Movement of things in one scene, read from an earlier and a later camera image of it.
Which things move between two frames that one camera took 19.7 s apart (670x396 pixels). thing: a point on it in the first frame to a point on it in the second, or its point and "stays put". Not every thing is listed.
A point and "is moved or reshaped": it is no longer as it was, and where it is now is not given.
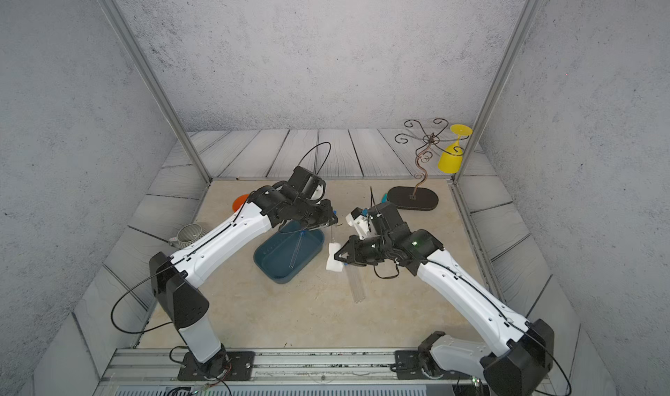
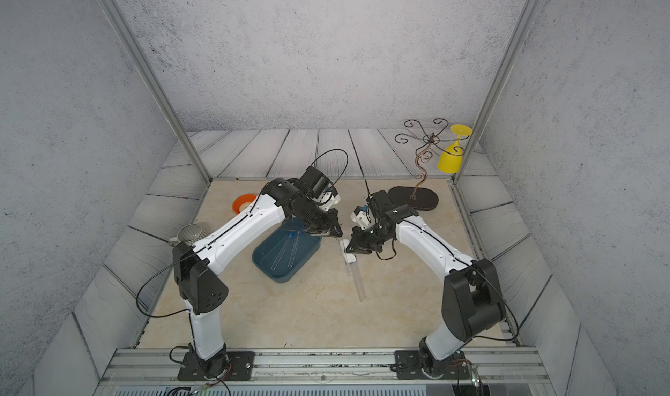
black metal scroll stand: (415, 198) stays put
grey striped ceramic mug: (187, 235) stays put
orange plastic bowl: (238, 201) stays put
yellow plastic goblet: (449, 159) stays put
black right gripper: (357, 257) to (356, 241)
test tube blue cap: (333, 230) is moved or reshaped
